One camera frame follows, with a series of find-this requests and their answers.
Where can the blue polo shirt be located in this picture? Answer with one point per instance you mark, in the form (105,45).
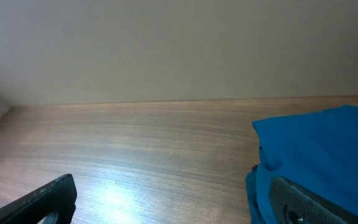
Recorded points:
(318,151)

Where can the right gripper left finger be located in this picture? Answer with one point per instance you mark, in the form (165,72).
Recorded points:
(53,202)

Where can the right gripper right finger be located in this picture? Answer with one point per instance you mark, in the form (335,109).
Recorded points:
(294,204)

